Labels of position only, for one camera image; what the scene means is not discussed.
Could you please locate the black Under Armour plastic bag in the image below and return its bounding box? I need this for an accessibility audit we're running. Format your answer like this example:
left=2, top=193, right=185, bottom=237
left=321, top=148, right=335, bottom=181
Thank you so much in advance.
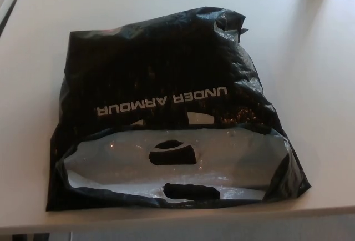
left=45, top=6, right=313, bottom=213

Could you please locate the white adjacent desk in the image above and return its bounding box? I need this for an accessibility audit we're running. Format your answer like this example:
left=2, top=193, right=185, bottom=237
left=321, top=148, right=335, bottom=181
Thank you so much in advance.
left=0, top=0, right=23, bottom=32

